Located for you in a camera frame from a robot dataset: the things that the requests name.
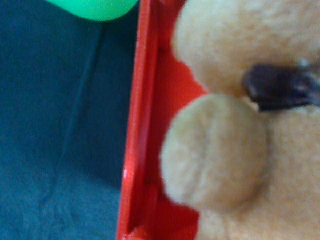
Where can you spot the red square pot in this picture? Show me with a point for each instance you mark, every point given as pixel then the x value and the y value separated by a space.
pixel 161 86

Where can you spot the black tablecloth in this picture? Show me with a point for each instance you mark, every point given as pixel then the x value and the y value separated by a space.
pixel 65 86

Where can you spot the small brown plush toy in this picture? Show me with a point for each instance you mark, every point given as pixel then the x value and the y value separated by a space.
pixel 247 155

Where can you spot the green watering can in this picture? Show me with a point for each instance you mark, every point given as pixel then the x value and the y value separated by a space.
pixel 96 10

